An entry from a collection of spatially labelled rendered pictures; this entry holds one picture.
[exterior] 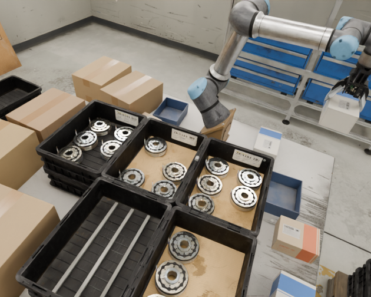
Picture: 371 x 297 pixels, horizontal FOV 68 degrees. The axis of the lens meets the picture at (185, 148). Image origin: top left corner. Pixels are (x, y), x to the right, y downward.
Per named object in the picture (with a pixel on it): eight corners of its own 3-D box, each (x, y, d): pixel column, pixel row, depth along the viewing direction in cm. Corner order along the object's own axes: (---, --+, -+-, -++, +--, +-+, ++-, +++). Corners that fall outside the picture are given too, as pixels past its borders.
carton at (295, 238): (271, 248, 111) (277, 239, 106) (275, 224, 119) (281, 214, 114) (311, 264, 108) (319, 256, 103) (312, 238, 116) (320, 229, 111)
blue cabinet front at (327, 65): (301, 98, 271) (326, 42, 232) (379, 123, 251) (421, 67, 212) (300, 99, 269) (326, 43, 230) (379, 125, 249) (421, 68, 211)
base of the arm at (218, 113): (212, 117, 156) (203, 102, 153) (234, 108, 146) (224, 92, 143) (201, 131, 146) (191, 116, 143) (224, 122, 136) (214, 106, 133)
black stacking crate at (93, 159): (97, 118, 143) (94, 99, 135) (148, 135, 137) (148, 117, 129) (42, 169, 115) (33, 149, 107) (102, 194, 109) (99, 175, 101)
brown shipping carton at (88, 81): (106, 77, 193) (103, 55, 182) (132, 86, 187) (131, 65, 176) (76, 96, 173) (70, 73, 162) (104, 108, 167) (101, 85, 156)
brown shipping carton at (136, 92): (136, 92, 183) (135, 70, 172) (162, 104, 176) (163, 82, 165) (102, 112, 164) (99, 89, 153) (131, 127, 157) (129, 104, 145)
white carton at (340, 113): (323, 102, 130) (332, 85, 124) (350, 111, 127) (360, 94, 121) (318, 124, 117) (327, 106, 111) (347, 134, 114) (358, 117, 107)
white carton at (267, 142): (257, 137, 161) (261, 125, 154) (277, 144, 158) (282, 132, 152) (249, 159, 147) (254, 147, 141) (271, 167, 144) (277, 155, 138)
